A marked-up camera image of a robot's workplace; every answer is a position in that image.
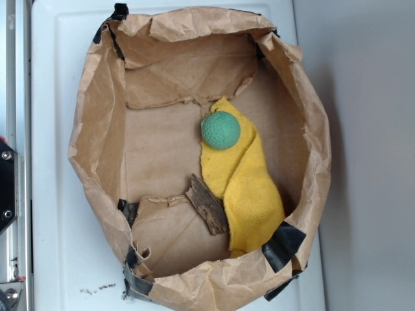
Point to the white plastic tray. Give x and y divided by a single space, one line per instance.
74 267

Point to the yellow cloth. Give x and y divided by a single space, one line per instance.
239 177

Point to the brown paper bag tray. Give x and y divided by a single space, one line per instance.
148 83

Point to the green dimpled ball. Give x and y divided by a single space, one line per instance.
220 130

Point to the brown wood bark piece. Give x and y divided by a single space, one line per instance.
208 206

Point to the black metal bracket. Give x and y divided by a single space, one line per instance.
8 185

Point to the aluminium frame rail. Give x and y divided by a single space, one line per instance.
17 289

